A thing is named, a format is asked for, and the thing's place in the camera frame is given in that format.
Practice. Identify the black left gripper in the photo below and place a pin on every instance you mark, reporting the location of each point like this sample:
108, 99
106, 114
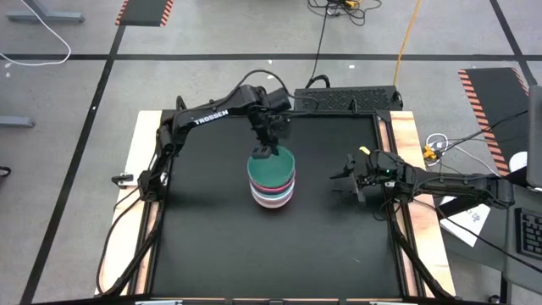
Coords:
269, 127

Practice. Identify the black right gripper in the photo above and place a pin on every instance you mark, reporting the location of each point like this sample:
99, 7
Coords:
377, 173

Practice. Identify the green bowl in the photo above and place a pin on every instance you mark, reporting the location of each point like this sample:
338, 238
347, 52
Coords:
273, 169

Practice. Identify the red bowl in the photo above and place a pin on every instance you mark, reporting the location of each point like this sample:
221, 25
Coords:
275, 190

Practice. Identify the blue bowl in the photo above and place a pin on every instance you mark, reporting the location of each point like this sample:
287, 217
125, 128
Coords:
275, 196

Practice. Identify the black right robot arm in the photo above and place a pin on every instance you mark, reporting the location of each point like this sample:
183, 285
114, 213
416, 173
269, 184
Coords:
457, 186

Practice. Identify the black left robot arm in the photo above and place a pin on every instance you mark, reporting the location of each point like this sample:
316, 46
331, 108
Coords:
211, 117

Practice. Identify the yellow tag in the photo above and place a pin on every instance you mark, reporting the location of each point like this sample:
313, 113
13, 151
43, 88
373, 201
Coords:
364, 150

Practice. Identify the orange bowl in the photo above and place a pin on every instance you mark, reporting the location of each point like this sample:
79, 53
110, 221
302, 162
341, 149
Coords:
273, 204

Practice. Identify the orange connector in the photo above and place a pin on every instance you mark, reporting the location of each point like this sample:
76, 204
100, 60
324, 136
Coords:
429, 152

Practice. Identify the white paper sheet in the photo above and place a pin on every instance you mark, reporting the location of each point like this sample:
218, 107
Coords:
466, 226

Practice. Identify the black table clamp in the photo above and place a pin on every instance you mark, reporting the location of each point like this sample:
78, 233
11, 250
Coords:
123, 180

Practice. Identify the large black hazard-striped floor mat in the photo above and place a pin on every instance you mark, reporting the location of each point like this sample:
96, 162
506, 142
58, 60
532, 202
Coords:
499, 110

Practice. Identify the small black hazard-striped floor mat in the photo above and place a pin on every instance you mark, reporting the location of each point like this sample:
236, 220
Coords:
144, 12

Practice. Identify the grey side desk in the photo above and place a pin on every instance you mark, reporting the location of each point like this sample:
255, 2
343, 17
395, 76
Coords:
510, 271

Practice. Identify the black keyboard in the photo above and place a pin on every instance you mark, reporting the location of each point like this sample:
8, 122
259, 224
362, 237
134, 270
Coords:
531, 233

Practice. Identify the grey monitor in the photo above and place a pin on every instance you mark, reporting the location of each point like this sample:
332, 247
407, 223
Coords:
535, 135

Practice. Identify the grey metal bar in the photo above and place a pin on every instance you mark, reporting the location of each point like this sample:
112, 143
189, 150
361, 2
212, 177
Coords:
17, 122

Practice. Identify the grey desk foot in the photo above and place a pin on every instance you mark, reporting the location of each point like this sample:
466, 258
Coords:
46, 18

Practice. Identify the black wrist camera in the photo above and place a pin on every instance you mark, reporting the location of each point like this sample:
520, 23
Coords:
280, 99

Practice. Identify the black table frame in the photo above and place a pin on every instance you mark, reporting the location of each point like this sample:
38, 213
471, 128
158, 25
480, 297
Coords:
334, 113

